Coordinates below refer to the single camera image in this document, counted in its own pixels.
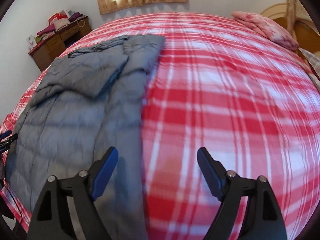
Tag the striped pillow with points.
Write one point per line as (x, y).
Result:
(312, 60)

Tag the purple folded clothes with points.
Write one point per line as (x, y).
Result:
(75, 16)

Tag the bed with red plaid sheet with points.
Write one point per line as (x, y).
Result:
(212, 92)

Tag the green folded cloth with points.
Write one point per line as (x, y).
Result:
(39, 39)

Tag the wooden headboard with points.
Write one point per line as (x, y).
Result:
(307, 35)

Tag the red gift box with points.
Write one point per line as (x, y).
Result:
(56, 17)

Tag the pink floral pillow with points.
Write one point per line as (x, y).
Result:
(262, 27)

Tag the magenta folded clothes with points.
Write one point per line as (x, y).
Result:
(46, 31)

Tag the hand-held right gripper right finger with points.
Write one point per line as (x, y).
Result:
(210, 175)

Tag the white printed card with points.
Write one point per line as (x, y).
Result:
(30, 41)

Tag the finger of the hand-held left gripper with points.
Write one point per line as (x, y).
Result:
(7, 141)

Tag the grey puffer jacket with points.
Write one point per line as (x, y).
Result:
(75, 130)

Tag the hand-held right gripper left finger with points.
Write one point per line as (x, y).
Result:
(105, 175)

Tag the beige folded cloth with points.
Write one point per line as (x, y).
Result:
(61, 24)

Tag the wooden desk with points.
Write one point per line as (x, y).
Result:
(52, 45)

